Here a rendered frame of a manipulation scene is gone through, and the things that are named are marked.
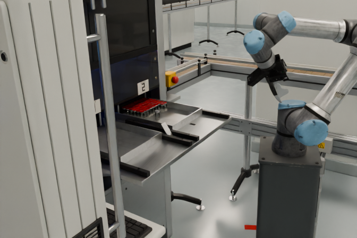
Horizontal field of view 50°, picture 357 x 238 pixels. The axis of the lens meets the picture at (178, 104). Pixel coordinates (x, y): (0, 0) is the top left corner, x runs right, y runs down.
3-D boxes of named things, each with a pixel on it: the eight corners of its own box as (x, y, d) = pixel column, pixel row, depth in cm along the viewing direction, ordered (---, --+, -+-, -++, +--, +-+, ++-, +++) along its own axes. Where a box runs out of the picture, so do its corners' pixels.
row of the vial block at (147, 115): (139, 120, 183) (138, 111, 182) (161, 108, 197) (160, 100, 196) (142, 121, 182) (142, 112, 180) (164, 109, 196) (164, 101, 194)
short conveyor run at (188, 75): (153, 105, 213) (152, 78, 208) (132, 101, 222) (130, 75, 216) (212, 76, 267) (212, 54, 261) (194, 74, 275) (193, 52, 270)
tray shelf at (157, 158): (51, 154, 157) (51, 150, 156) (153, 103, 211) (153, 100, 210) (142, 186, 131) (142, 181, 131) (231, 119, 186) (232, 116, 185)
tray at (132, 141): (60, 145, 160) (59, 137, 159) (104, 124, 180) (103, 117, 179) (121, 165, 142) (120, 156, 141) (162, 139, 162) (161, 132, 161)
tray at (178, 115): (115, 119, 186) (115, 112, 185) (148, 103, 206) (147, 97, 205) (172, 133, 168) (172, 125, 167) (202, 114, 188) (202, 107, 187)
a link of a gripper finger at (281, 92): (292, 102, 151) (285, 82, 148) (277, 106, 153) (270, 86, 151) (292, 99, 153) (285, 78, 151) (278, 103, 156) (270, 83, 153)
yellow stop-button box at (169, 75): (158, 85, 210) (158, 73, 207) (166, 82, 215) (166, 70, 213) (170, 87, 206) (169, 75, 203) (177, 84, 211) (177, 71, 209)
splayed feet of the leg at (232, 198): (226, 199, 271) (226, 182, 266) (254, 169, 310) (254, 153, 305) (236, 203, 267) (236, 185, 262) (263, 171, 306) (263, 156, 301)
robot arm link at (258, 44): (268, 34, 130) (249, 50, 131) (278, 51, 138) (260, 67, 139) (255, 23, 135) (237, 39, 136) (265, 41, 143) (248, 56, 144)
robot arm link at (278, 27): (276, 7, 141) (253, 27, 142) (289, 9, 130) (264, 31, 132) (288, 23, 144) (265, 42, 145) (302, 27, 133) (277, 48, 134)
